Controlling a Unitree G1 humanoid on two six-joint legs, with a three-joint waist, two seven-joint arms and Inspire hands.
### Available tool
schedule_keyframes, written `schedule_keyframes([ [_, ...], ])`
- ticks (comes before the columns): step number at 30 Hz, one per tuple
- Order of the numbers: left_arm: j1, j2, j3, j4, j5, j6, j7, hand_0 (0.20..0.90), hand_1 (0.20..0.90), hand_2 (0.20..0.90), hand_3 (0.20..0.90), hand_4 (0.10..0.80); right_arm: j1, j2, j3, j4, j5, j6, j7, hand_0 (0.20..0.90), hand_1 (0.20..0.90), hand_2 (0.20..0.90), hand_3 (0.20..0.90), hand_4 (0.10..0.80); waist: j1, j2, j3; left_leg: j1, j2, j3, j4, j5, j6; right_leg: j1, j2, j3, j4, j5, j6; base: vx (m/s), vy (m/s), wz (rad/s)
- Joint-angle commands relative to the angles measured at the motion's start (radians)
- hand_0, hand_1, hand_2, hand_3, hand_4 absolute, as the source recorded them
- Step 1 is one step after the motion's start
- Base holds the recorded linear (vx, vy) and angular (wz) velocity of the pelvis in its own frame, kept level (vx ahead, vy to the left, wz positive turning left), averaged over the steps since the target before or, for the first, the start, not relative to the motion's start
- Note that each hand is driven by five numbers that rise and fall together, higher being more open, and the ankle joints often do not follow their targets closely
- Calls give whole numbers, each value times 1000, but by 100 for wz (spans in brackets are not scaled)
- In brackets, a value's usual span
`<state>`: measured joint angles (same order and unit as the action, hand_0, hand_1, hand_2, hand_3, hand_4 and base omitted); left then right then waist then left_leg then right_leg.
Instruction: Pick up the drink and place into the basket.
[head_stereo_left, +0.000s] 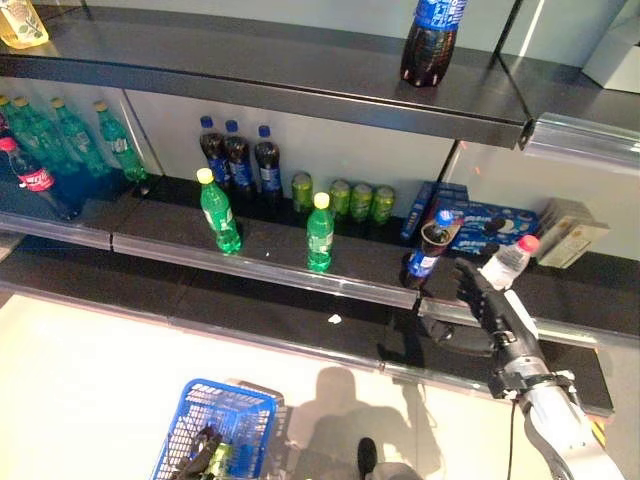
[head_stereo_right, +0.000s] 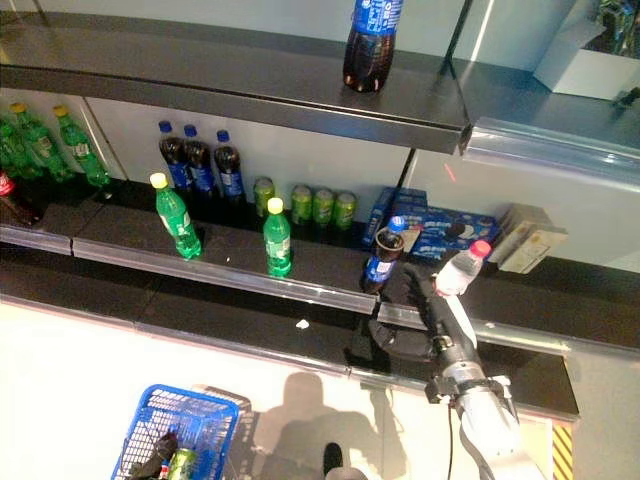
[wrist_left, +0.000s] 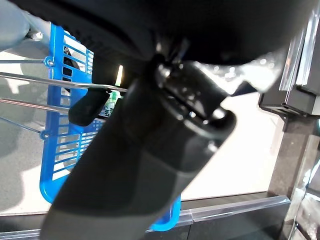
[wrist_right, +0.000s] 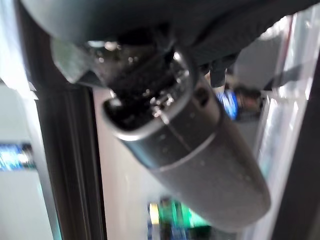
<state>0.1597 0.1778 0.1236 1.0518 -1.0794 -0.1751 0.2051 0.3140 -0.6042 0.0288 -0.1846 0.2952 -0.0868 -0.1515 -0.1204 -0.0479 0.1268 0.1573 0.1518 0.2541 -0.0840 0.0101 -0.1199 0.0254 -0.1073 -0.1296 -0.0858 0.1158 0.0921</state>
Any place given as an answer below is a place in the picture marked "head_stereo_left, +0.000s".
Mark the large cola bottle blue label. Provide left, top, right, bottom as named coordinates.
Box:
left=399, top=0, right=471, bottom=89

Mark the dark cola bottle red label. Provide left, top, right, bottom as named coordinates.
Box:
left=0, top=137, right=81, bottom=222

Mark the white carton box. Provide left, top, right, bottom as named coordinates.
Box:
left=581, top=9, right=640, bottom=94

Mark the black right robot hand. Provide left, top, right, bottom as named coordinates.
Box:
left=451, top=256, right=546, bottom=376

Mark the beige carton box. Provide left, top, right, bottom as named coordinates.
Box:
left=535, top=197, right=612, bottom=270

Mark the green soda can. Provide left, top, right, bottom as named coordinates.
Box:
left=208, top=441, right=235, bottom=476
left=328, top=178, right=352, bottom=222
left=290, top=171, right=314, bottom=215
left=349, top=182, right=374, bottom=225
left=371, top=184, right=397, bottom=227

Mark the blue plastic shopping basket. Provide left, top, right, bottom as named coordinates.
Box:
left=151, top=377, right=280, bottom=480

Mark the blue cookie box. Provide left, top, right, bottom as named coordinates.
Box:
left=449, top=199, right=542, bottom=257
left=401, top=181, right=471, bottom=241

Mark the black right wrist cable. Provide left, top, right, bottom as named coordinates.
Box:
left=504, top=397, right=519, bottom=480

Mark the black shelf base plinth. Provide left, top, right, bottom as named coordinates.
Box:
left=0, top=234, right=615, bottom=417

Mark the grey right robot leg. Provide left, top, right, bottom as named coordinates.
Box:
left=356, top=436, right=424, bottom=480

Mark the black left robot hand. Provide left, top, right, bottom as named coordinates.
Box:
left=173, top=430, right=225, bottom=480

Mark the large yellow tea bottle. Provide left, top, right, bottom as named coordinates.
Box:
left=0, top=0, right=50, bottom=50

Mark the clear bottle red cap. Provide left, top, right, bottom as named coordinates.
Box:
left=478, top=233, right=542, bottom=292

